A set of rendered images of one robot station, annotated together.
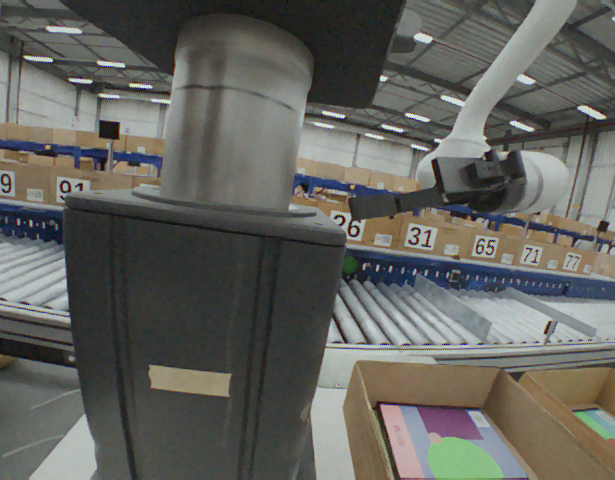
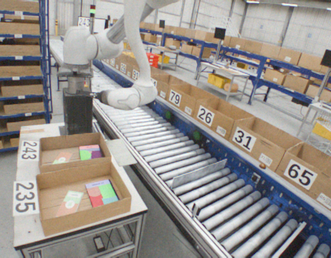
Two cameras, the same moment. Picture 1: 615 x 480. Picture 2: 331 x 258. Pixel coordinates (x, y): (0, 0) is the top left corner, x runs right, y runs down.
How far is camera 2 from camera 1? 1.38 m
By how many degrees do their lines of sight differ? 58
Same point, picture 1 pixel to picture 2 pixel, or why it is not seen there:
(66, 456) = not seen: hidden behind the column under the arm
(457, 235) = (272, 150)
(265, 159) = (70, 87)
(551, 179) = (110, 98)
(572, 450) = (82, 162)
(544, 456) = not seen: hidden behind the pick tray
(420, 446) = (87, 149)
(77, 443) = not seen: hidden behind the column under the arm
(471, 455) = (86, 156)
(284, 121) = (71, 83)
